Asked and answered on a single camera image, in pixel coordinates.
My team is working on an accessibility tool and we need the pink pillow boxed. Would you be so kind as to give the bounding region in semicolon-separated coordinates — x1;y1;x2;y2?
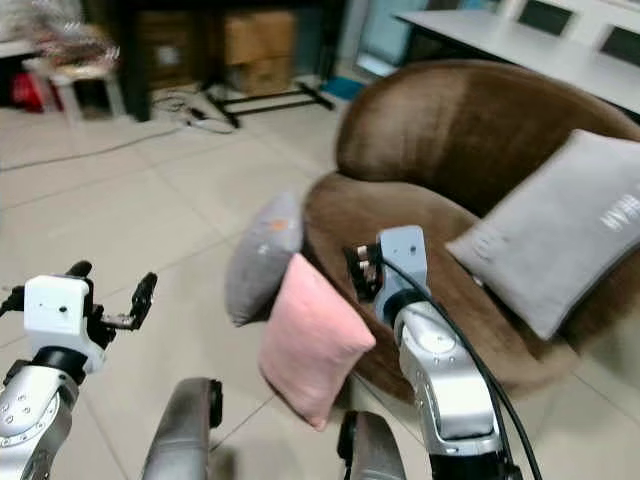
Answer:
259;253;377;431

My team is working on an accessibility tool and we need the grey robot leg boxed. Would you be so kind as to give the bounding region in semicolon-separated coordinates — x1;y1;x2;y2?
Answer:
142;377;224;480
337;409;407;480

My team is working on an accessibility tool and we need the grey left robot leg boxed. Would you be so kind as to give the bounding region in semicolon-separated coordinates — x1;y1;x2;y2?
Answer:
142;377;224;480

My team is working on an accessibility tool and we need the red bag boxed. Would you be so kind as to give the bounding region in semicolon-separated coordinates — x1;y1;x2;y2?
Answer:
10;72;63;114

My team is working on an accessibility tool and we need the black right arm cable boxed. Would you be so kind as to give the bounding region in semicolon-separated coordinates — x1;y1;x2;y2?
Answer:
382;256;545;480

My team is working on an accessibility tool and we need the brown round sofa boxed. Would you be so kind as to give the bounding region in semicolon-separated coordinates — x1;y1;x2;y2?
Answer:
303;58;640;406

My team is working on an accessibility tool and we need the grey pillow with orange mark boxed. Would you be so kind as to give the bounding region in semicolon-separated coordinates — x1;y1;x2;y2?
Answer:
225;190;305;327

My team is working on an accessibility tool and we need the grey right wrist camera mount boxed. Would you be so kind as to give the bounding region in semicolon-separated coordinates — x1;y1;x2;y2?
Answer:
375;226;430;321

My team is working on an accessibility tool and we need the long white table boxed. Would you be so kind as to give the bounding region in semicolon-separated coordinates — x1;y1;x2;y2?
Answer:
395;8;640;119

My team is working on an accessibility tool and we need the dark brown cardboard box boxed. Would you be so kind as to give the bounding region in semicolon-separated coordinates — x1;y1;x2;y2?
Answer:
138;12;203;93

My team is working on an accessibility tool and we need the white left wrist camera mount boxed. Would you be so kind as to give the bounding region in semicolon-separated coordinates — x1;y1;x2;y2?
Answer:
24;275;94;349

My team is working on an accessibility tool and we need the blue floor mat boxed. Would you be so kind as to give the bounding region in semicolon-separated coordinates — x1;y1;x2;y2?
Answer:
322;74;369;103

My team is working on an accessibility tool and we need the grey right robot leg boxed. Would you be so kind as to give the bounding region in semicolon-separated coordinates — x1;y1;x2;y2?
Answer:
337;409;407;480

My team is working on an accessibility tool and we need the grey pillow with white print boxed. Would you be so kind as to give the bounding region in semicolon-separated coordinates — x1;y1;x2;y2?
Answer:
445;128;640;341

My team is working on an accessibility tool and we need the black metal floor frame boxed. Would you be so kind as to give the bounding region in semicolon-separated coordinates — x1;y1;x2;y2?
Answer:
208;80;336;129

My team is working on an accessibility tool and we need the small brown cardboard box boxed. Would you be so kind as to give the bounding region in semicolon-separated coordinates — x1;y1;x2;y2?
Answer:
228;58;296;97

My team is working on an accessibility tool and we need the pile of wrapped items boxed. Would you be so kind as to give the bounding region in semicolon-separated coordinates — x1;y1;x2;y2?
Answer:
28;0;121;67

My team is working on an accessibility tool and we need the light brown cardboard box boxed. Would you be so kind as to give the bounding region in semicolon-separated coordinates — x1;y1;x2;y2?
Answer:
224;11;298;67

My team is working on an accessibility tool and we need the small white stool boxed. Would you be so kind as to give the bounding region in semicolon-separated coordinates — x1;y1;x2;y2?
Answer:
23;56;127;127

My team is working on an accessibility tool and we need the long thin floor cable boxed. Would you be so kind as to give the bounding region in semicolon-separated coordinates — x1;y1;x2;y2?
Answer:
0;122;191;173

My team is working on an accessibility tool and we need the coiled black floor cable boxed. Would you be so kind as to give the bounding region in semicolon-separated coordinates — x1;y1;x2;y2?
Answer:
152;90;239;136

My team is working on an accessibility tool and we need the black office chair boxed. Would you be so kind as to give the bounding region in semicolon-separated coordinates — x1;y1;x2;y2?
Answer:
517;0;577;40
598;24;640;69

